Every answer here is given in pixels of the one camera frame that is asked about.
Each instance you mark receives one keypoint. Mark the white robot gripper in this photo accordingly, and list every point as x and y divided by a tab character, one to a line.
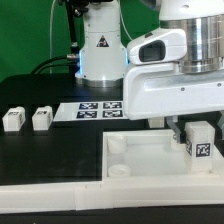
158	90

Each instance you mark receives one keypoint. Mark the white square tabletop part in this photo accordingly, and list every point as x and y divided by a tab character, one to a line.
132	154

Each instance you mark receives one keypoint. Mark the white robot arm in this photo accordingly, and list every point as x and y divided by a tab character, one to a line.
178	68

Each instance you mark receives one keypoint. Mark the white L-shaped obstacle fence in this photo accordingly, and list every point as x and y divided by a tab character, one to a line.
113	193

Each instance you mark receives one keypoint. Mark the paper sheet with markers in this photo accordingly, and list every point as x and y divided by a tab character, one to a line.
84	111

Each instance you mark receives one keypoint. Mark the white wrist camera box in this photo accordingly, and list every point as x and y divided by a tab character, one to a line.
158	46

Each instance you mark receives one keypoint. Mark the black camera stand pole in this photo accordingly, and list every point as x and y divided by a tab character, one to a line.
74	8

